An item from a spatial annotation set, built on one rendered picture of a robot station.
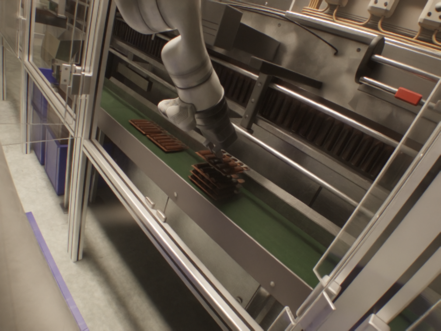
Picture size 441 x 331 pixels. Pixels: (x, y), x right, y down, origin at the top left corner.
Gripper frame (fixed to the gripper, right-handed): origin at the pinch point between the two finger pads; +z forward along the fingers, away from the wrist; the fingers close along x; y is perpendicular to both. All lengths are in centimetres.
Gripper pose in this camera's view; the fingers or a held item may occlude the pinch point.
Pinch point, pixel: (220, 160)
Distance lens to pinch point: 59.5
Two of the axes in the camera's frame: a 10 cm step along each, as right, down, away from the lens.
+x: -6.7, -4.8, 5.7
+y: 6.9, -6.8, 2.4
